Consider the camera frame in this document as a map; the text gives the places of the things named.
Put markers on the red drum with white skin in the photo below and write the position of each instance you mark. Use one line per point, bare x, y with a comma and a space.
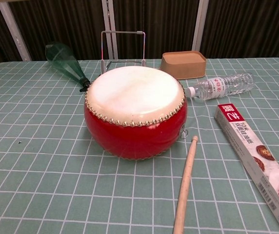
132, 136

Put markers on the wooden drumstick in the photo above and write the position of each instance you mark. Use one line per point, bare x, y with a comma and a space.
185, 180

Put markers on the brown paper container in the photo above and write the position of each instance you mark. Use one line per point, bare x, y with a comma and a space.
183, 65

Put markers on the clear plastic water bottle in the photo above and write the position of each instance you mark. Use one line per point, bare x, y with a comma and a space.
222, 85

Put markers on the green plastic spray bottle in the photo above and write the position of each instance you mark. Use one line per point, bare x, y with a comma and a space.
66, 65

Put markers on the long baking paper box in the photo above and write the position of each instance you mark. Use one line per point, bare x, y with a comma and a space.
246, 139

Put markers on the green checked tablecloth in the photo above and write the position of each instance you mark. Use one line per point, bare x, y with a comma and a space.
56, 195

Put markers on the white frame post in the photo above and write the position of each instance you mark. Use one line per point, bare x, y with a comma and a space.
12, 29
112, 19
200, 24

